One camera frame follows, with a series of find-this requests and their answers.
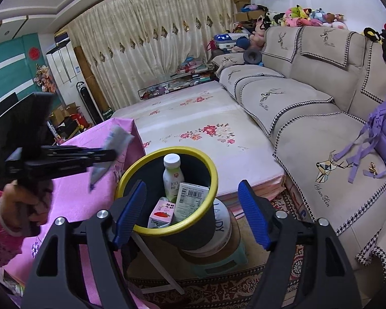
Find black neck pillow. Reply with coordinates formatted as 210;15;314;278
243;48;263;65

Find white standing air conditioner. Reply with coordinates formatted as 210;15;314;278
46;43;78;86

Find black yellow-rimmed trash bin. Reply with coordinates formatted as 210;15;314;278
115;146;218;252

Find white round tin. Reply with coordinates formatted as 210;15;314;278
179;198;233;255

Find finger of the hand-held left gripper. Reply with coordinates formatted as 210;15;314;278
42;146;116;163
40;162;99;179

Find red container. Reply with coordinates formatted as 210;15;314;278
69;113;87;128

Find white folding table leg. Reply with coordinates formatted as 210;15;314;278
130;231;185;295

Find blue white wrapper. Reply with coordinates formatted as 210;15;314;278
89;125;136;194

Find stack of cardboard boxes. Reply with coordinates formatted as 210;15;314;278
230;0;265;24

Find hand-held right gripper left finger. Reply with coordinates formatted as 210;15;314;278
21;180;147;309

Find blue star-print bag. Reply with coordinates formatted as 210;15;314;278
214;32;242;43

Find beige patterned curtain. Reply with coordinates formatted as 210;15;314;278
67;0;236;126

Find hanging artificial flowers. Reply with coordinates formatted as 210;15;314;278
34;65;57;92

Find black red plush toy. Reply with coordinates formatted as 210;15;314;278
363;23;386;62

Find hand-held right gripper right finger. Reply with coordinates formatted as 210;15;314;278
238;180;362;309

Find low cluttered glass table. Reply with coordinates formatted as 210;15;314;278
138;66;220;100

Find open cardboard boxes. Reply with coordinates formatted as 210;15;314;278
49;102;81;126

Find black tower fan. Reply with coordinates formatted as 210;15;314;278
76;82;99;126

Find red patterned rug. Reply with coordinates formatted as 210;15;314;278
128;196;326;309

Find beige sofa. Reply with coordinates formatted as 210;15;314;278
212;25;386;284

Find pink floral tablecloth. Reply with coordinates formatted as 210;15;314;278
0;117;147;309

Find black and white box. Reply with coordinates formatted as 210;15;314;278
173;182;210;223

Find rolled brown mat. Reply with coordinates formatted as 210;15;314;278
73;45;105;120

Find pink milk carton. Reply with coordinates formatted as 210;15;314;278
147;198;174;229

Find pile of plush toys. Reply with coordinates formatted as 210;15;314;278
232;4;347;54

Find teal plastic stool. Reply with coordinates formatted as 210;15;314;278
192;241;249;278

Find white green drink bottle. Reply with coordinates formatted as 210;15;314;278
163;153;185;203

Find person's left hand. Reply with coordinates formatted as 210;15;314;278
0;180;54;229

